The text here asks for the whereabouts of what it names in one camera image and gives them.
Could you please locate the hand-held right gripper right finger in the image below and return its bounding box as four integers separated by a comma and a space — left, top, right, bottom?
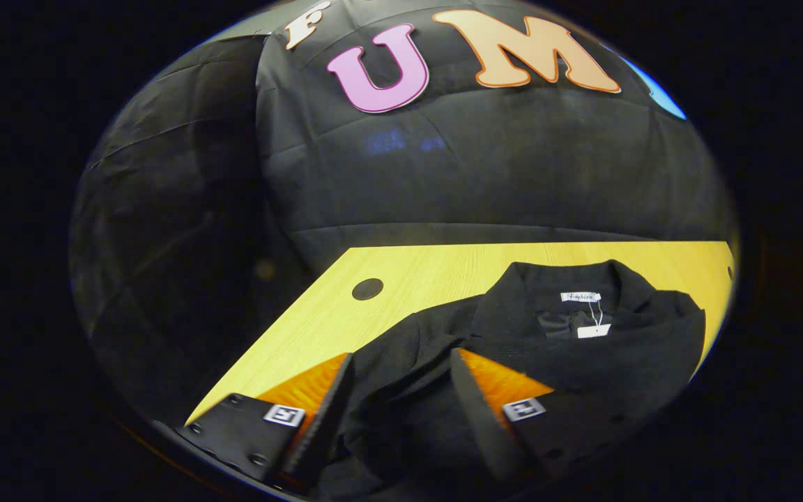
449, 347, 646, 487

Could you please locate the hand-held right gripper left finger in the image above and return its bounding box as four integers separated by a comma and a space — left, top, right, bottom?
177, 352, 356, 492

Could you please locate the black buttoned jacket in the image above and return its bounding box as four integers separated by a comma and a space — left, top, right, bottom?
311, 259, 708, 502

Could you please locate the black round table grommet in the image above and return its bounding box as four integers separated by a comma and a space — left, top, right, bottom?
351, 277, 385, 301

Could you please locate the black backdrop cloth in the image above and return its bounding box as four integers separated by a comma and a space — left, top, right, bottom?
70, 0, 737, 426

